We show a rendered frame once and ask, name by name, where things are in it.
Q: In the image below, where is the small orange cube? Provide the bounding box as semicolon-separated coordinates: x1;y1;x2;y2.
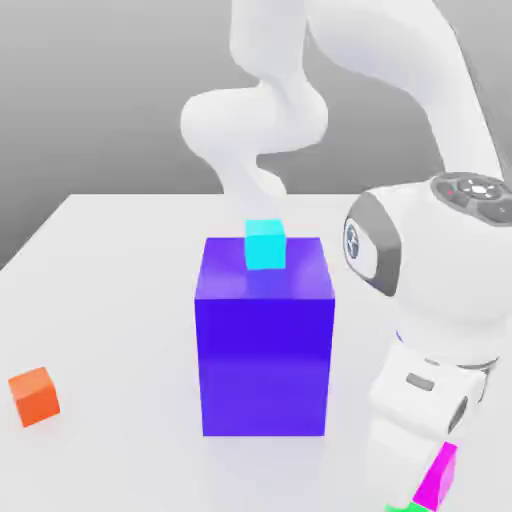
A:
7;366;61;428

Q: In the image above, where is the small cyan cube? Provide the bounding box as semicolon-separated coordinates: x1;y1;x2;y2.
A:
244;218;287;271

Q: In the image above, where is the small magenta cube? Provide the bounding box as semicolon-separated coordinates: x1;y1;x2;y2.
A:
411;441;458;512

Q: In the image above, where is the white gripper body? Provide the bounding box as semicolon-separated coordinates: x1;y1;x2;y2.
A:
366;424;448;510

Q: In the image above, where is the large purple box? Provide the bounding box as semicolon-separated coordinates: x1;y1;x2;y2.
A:
194;236;336;438

